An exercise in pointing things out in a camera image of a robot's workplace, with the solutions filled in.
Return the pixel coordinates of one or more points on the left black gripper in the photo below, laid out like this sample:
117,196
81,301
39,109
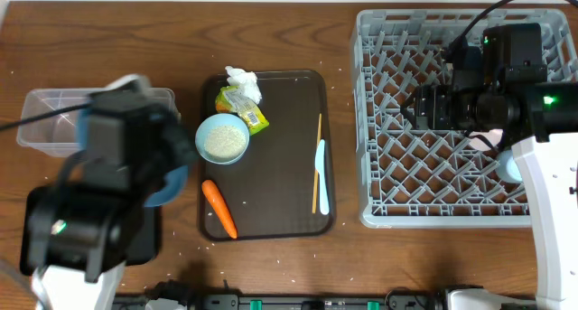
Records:
179,138

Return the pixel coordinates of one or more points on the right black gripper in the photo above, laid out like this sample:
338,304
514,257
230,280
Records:
431,101

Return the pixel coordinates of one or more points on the pink cup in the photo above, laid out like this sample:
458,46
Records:
485,136

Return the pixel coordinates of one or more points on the dark blue plate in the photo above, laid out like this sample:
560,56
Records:
174,181

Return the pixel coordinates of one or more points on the light blue cup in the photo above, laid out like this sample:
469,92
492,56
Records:
508,171

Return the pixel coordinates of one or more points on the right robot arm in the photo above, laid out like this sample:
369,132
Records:
545,151

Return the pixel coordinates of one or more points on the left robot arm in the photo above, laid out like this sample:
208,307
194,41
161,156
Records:
78,237

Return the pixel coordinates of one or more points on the black waste tray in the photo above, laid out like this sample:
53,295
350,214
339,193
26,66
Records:
144,247

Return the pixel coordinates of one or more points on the grey plastic dishwasher rack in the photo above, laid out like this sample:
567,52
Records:
424,179

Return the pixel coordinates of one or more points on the clear plastic bin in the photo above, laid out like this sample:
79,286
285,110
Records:
53,113

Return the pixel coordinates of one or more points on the light blue rice bowl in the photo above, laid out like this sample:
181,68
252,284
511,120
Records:
222,139

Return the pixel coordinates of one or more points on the orange carrot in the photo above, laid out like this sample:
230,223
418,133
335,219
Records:
217,202

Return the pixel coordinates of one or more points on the green snack wrapper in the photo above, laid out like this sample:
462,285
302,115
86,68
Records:
231,100

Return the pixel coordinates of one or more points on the crumpled white tissue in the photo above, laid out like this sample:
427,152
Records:
246,81

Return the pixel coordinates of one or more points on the dark brown serving tray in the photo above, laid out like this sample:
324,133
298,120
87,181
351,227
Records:
269,190

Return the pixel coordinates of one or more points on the light blue plastic knife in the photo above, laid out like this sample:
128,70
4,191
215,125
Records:
319,163

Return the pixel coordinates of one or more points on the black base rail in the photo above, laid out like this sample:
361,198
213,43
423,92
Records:
176,295

